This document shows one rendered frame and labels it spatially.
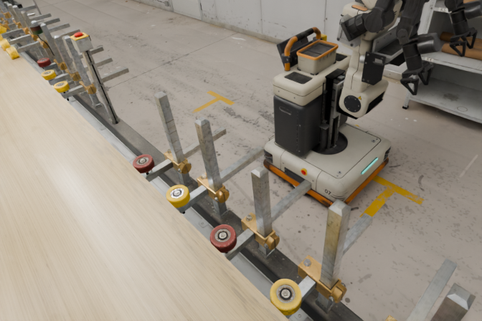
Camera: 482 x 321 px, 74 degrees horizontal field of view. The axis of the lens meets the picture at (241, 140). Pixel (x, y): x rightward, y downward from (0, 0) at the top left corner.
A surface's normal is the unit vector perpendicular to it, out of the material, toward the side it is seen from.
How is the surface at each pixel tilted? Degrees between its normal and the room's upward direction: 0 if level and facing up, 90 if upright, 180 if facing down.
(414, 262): 0
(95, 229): 0
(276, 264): 0
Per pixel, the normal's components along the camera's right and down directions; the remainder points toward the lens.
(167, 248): -0.10, -0.77
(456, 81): -0.73, 0.48
